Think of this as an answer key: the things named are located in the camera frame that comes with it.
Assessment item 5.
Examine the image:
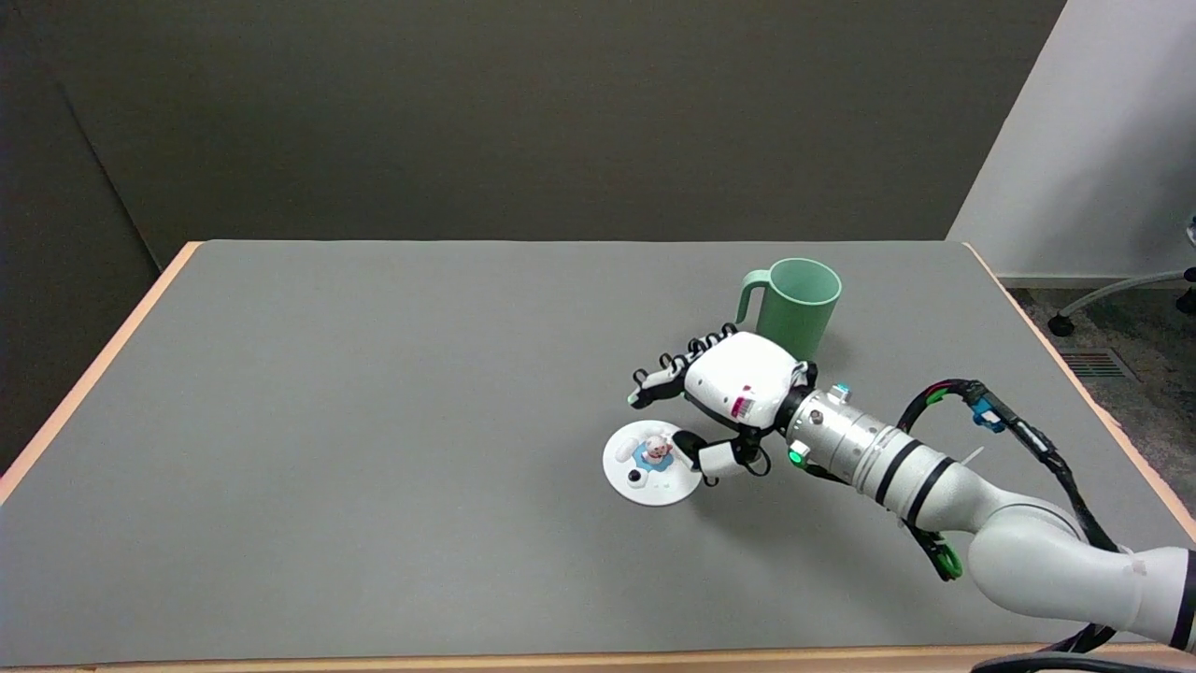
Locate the white cup lid with figurine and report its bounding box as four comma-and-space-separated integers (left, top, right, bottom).
602, 419, 705, 508

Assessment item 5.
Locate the office chair base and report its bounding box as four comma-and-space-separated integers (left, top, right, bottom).
1046, 214, 1196, 338

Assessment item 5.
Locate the black arm cable with green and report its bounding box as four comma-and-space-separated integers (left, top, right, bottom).
895, 378, 1122, 582

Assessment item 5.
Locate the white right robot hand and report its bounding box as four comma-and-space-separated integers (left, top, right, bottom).
627, 322, 819, 488

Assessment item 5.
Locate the floor vent grille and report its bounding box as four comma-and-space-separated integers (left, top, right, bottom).
1060, 348, 1138, 383

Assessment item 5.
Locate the green plastic mug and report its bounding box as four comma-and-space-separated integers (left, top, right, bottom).
734, 258, 843, 365

